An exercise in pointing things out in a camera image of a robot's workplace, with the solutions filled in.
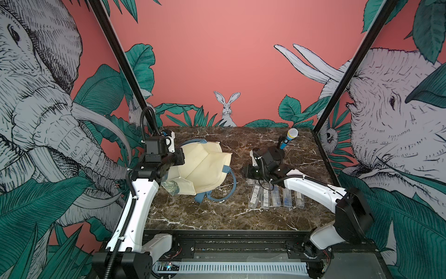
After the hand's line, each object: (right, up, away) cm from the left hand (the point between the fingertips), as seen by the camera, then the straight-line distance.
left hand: (182, 149), depth 76 cm
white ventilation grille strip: (+22, -49, -5) cm, 54 cm away
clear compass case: (+34, -25, +13) cm, 44 cm away
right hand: (+26, -10, +9) cm, 29 cm away
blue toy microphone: (+54, +8, +13) cm, 56 cm away
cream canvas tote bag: (+8, -14, +20) cm, 26 cm away
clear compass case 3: (+51, -26, +13) cm, 59 cm away
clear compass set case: (+39, -28, +10) cm, 49 cm away
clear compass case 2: (+45, -25, +15) cm, 54 cm away
